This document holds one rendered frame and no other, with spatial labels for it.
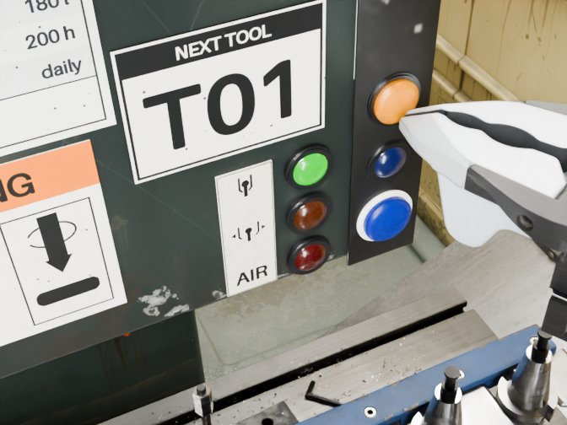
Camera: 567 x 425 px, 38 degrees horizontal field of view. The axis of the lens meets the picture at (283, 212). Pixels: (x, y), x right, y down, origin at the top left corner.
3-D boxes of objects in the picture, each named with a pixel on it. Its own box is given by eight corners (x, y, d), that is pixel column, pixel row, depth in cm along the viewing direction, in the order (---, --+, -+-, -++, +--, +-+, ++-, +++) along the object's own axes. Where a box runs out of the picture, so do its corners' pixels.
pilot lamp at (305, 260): (329, 266, 47) (330, 239, 46) (294, 279, 46) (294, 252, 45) (324, 260, 47) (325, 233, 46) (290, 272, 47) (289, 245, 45)
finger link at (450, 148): (368, 222, 43) (537, 295, 39) (373, 130, 39) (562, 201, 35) (396, 189, 45) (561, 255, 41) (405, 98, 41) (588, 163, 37)
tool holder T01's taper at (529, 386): (527, 369, 91) (539, 330, 86) (558, 397, 88) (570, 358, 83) (498, 387, 89) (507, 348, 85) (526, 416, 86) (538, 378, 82)
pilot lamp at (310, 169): (331, 181, 43) (332, 148, 41) (293, 194, 42) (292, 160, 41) (326, 175, 43) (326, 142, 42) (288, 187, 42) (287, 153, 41)
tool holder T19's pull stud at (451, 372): (450, 384, 82) (455, 362, 79) (460, 396, 80) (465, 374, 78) (436, 390, 81) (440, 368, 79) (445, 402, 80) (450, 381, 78)
